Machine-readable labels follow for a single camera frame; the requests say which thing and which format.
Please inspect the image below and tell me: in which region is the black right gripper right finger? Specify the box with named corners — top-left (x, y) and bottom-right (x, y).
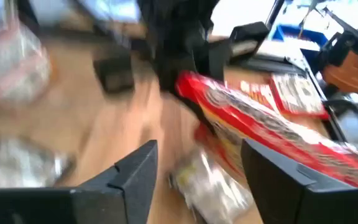
top-left (241, 138), bottom-right (358, 224)

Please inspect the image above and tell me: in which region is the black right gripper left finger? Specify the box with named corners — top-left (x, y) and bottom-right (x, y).
top-left (0, 139), bottom-right (158, 224)

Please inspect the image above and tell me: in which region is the red yellow Maruchan noodle pack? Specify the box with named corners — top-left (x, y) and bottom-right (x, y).
top-left (0, 27), bottom-right (52, 103)
top-left (175, 70), bottom-right (358, 189)

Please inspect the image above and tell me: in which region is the silver snack packet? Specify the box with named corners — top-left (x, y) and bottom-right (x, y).
top-left (169, 149), bottom-right (254, 224)
top-left (0, 136), bottom-right (74, 189)

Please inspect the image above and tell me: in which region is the orange Maruchan noodle pack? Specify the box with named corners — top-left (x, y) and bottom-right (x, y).
top-left (239, 79), bottom-right (279, 111)

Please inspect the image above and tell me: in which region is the blue plastic crate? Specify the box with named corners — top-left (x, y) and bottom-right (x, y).
top-left (272, 24), bottom-right (329, 47)

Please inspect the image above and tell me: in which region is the orange shop vacuum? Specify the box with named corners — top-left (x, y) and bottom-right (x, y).
top-left (320, 21), bottom-right (358, 94)

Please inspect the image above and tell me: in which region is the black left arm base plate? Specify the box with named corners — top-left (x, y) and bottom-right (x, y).
top-left (93, 55), bottom-right (135, 94)

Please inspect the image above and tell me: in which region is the black metal table frame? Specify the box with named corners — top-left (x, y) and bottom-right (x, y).
top-left (301, 54), bottom-right (349, 142)

